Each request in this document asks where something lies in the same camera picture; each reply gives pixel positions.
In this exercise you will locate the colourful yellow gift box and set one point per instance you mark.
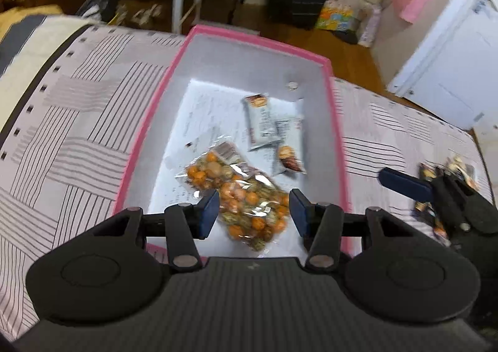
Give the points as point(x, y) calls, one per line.
point(335, 15)

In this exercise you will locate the black bag on floor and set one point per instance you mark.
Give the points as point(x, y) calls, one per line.
point(100, 10)

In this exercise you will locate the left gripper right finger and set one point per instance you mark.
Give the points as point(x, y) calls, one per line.
point(321, 227)

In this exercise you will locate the pink cardboard box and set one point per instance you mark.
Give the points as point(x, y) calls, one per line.
point(297, 83)

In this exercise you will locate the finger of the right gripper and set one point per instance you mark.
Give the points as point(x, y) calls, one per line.
point(411, 187)

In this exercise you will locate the clear bag of orange nuts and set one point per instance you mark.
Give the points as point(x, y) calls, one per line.
point(252, 207)

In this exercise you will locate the large beige snack bag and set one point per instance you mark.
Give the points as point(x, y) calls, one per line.
point(465, 172)

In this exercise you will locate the beige sandals on floor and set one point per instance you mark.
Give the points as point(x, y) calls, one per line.
point(143, 18)

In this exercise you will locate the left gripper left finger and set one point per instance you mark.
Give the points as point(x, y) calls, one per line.
point(186, 222)

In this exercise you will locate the white chocolate snack bar wrapper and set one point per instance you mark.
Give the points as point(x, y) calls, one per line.
point(289, 152)

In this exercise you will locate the white bedroom door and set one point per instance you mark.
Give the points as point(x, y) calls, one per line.
point(453, 73)

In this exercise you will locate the striped patchwork bed sheet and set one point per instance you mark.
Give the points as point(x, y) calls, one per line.
point(73, 98)

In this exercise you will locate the white patterned floor bag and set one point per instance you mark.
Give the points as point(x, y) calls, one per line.
point(368, 25)

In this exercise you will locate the printed paper sheet in box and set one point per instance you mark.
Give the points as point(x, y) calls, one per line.
point(213, 119)

